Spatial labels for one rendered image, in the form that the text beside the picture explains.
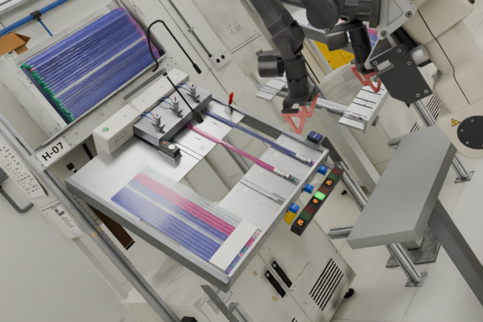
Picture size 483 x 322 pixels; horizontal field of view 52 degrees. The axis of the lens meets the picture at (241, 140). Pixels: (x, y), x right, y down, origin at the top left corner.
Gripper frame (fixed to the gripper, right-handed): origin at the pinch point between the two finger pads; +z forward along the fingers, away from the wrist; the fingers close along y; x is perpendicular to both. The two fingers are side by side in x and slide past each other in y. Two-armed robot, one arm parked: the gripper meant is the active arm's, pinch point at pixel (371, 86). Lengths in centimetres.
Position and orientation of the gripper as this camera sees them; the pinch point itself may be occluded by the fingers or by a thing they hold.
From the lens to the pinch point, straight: 165.3
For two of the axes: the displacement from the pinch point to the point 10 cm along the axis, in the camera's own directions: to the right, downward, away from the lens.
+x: 9.5, -3.3, 0.1
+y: 1.2, 3.2, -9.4
